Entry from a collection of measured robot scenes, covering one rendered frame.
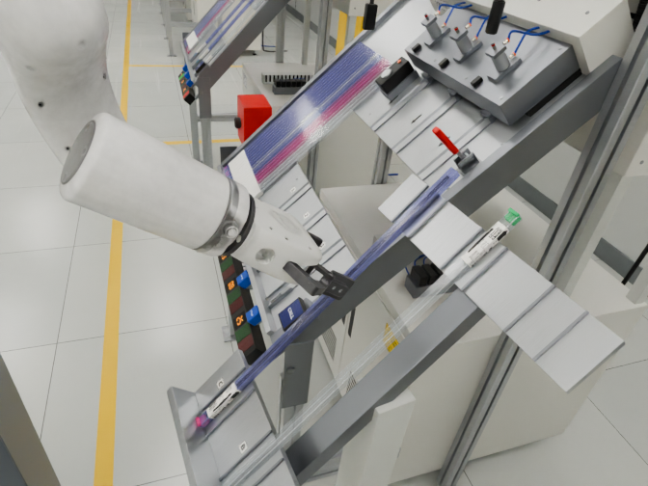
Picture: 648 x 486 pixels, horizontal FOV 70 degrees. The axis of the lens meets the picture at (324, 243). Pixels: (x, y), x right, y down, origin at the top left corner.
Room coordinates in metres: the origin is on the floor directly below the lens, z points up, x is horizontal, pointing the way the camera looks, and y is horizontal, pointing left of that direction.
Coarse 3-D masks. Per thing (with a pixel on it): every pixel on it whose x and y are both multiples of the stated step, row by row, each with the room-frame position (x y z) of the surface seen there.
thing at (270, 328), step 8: (248, 272) 0.74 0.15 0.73; (256, 272) 0.75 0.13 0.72; (256, 280) 0.71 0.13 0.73; (256, 288) 0.68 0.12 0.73; (256, 296) 0.67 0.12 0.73; (264, 296) 0.68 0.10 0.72; (264, 304) 0.65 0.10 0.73; (264, 312) 0.62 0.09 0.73; (264, 320) 0.60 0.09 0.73; (272, 320) 0.61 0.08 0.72; (264, 328) 0.59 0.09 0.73; (272, 328) 0.59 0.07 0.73
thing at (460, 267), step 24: (504, 216) 0.47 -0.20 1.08; (456, 264) 0.44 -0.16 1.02; (432, 288) 0.43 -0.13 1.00; (408, 312) 0.41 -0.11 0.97; (384, 336) 0.40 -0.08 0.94; (360, 360) 0.38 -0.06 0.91; (336, 384) 0.37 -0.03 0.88; (312, 408) 0.35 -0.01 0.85; (288, 432) 0.33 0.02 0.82; (264, 456) 0.32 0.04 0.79; (240, 480) 0.30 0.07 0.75
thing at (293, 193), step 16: (288, 176) 0.99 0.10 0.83; (304, 176) 0.95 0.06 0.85; (272, 192) 0.97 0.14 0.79; (288, 192) 0.93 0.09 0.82; (304, 192) 0.90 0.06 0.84; (288, 208) 0.88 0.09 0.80; (304, 208) 0.85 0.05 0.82; (320, 208) 0.83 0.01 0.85; (304, 224) 0.81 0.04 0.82; (320, 224) 0.79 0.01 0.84; (336, 240) 0.72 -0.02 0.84; (336, 256) 0.69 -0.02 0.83; (352, 256) 0.67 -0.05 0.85; (272, 288) 0.69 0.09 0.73; (288, 288) 0.66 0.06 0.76; (272, 304) 0.65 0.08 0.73; (288, 304) 0.64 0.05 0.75
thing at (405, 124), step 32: (416, 0) 1.34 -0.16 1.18; (384, 32) 1.30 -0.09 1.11; (416, 32) 1.20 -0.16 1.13; (384, 96) 1.05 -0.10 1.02; (416, 96) 0.98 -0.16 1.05; (448, 96) 0.92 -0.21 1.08; (384, 128) 0.94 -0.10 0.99; (416, 128) 0.88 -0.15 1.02; (448, 128) 0.83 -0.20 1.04; (480, 128) 0.79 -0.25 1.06; (512, 128) 0.75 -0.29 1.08; (416, 160) 0.80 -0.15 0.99; (448, 160) 0.76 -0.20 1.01
